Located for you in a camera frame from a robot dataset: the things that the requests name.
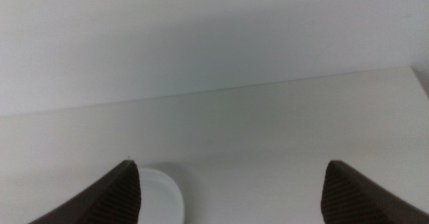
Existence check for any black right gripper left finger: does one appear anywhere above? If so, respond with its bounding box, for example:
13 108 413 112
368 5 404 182
28 160 142 224

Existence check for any white shallow bowl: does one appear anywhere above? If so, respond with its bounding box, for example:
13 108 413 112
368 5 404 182
136 168 186 224

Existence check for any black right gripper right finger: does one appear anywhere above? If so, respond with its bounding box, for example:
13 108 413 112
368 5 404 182
320 160 429 224

